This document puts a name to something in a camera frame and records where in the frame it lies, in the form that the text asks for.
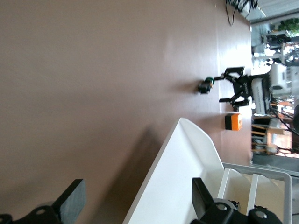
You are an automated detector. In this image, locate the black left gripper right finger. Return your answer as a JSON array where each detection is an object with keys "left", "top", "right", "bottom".
[{"left": 190, "top": 177, "right": 283, "bottom": 224}]

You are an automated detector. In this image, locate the wooden chair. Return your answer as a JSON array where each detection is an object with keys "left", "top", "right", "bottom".
[{"left": 251, "top": 116, "right": 293, "bottom": 155}]

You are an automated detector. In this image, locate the green potted plant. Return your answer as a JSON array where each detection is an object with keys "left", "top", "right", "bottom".
[{"left": 277, "top": 18, "right": 299, "bottom": 37}]

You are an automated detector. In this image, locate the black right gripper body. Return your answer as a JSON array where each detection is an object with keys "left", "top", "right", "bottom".
[{"left": 233, "top": 74, "right": 253, "bottom": 107}]

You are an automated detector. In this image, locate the white plastic drawer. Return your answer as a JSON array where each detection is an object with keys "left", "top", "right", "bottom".
[{"left": 122, "top": 118, "right": 225, "bottom": 224}]

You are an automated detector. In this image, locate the black looped cable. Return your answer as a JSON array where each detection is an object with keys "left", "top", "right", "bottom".
[{"left": 224, "top": 0, "right": 237, "bottom": 27}]

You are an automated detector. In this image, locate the green push button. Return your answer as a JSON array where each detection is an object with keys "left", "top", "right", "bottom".
[{"left": 198, "top": 76, "right": 215, "bottom": 95}]

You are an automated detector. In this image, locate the black cable bundle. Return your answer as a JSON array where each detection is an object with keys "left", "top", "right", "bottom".
[{"left": 228, "top": 0, "right": 259, "bottom": 14}]

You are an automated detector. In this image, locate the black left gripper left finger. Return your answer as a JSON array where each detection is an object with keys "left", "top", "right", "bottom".
[{"left": 14, "top": 178, "right": 87, "bottom": 224}]

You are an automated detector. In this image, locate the orange button box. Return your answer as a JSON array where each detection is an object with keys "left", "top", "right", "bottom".
[{"left": 224, "top": 112, "right": 243, "bottom": 132}]

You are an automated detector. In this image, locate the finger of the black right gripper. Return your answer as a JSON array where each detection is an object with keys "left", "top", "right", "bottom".
[
  {"left": 214, "top": 66, "right": 245, "bottom": 82},
  {"left": 218, "top": 96, "right": 250, "bottom": 106}
]

